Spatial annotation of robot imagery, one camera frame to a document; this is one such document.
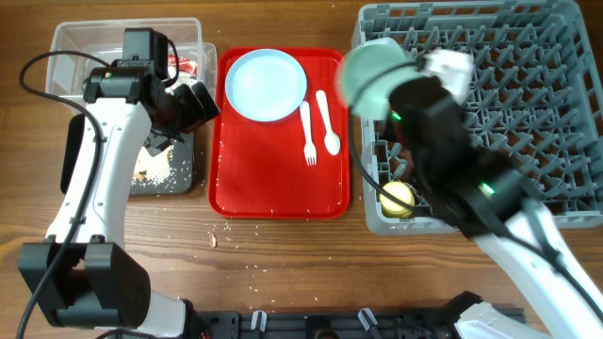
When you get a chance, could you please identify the white plastic spoon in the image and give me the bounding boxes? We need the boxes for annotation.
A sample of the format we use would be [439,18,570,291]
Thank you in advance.
[316,89,341,155]

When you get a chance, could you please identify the light blue plate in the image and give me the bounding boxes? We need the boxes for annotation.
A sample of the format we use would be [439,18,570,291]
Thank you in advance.
[224,49,308,122]

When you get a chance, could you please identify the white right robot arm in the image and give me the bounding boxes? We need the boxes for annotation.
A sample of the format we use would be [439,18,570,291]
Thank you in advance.
[387,77,602,338]

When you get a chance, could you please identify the red snack wrapper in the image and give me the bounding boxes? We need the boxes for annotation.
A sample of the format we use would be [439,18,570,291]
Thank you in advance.
[168,55,198,75]

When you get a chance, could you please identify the rice and food leftovers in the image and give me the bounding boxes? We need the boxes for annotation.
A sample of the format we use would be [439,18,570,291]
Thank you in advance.
[132,145,190,186]

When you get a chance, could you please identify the food scrap on table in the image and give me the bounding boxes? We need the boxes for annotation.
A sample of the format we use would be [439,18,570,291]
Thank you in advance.
[209,234,218,249]

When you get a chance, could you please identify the grey dishwasher rack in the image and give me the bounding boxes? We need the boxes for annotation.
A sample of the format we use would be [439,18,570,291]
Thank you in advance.
[351,1,602,229]

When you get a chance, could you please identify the black food waste tray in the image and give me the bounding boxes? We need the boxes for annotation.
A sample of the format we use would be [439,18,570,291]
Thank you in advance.
[59,115,195,196]

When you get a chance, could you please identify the white plastic fork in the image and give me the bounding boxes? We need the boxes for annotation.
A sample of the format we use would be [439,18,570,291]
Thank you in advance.
[300,101,317,166]

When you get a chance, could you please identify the red serving tray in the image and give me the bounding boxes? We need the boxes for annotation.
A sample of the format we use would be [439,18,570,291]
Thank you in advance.
[207,47,350,219]

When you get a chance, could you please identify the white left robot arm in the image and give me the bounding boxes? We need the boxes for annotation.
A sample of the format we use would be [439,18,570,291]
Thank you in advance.
[19,27,220,338]

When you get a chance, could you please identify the green bowl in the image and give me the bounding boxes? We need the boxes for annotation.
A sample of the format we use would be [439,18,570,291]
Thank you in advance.
[335,38,420,121]

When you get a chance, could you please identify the clear plastic waste bin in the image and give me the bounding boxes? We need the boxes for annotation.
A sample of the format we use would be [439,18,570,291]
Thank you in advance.
[45,17,218,105]

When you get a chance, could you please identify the yellow cup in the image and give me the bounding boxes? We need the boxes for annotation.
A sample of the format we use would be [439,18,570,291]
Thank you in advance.
[379,181,416,219]

